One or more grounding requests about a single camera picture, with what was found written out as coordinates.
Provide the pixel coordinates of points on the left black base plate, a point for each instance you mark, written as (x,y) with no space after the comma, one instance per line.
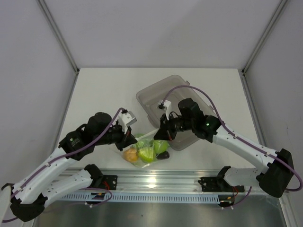
(109,182)

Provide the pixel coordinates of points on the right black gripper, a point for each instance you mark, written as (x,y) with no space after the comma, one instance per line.
(165,134)

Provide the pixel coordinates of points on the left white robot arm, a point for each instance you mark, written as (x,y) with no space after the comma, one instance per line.
(28,198)

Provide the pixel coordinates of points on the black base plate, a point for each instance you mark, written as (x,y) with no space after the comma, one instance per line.
(109,182)
(215,184)

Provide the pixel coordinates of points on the aluminium mounting rail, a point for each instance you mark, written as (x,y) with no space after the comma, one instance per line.
(159,181)

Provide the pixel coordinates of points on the purple toy eggplant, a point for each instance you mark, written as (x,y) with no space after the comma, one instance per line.
(163,156)

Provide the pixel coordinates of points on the orange toy fruit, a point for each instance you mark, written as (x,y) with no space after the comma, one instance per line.
(131,155)

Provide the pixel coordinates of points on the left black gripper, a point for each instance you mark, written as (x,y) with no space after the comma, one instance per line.
(128,139)

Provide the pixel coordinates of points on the green bumpy toy guava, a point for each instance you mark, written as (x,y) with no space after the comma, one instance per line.
(144,143)

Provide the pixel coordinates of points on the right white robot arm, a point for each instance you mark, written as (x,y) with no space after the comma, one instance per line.
(272,170)

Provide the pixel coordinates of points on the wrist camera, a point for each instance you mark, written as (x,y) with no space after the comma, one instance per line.
(165,105)
(126,119)

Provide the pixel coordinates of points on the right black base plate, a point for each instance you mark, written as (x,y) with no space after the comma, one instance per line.
(215,184)

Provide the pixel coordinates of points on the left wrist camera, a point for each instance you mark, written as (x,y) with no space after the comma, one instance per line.
(126,119)

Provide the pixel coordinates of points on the clear grey plastic bin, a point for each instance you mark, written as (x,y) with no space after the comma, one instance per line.
(150,97)

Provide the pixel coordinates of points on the right aluminium frame post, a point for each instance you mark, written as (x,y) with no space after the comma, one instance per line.
(274,19)

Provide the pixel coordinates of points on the green toy apple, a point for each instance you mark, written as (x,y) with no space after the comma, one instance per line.
(160,146)

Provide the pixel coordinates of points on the white slotted cable duct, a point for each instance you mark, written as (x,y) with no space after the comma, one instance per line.
(195,198)

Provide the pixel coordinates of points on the left aluminium frame post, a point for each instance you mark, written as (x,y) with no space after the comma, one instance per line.
(57,34)

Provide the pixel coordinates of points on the aluminium frame post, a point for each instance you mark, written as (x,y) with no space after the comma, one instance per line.
(274,19)
(57,34)

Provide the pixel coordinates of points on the clear dotted zip top bag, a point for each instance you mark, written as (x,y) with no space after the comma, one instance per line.
(139,163)

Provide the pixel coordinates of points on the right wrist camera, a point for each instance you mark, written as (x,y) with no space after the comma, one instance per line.
(165,105)

